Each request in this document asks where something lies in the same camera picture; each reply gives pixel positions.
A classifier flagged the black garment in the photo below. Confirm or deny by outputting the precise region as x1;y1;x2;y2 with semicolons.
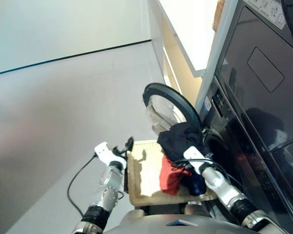
157;121;210;162

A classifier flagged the red garment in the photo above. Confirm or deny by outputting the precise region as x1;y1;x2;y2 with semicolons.
159;155;193;195

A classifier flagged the dark blue garment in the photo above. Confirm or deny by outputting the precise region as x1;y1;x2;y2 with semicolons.
182;168;208;197

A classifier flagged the pale woven laundry basket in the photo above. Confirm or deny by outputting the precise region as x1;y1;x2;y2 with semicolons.
126;140;217;208

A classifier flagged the round washing machine door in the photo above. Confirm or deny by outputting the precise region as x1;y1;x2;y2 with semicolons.
142;82;203;137

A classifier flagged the silver robot torso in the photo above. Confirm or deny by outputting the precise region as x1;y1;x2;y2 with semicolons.
104;211;291;234

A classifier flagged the white cabinet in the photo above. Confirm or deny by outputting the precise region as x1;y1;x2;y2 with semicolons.
147;0;237;103

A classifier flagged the brown wicker box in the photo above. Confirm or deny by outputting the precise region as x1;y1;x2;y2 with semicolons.
212;0;225;33

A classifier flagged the white instruction label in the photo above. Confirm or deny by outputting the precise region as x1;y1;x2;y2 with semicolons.
243;0;292;30

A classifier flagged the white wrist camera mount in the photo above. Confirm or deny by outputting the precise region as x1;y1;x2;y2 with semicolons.
183;146;206;173
94;142;127;169

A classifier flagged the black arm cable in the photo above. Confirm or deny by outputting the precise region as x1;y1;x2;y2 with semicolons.
171;158;237;186
67;153;98;217

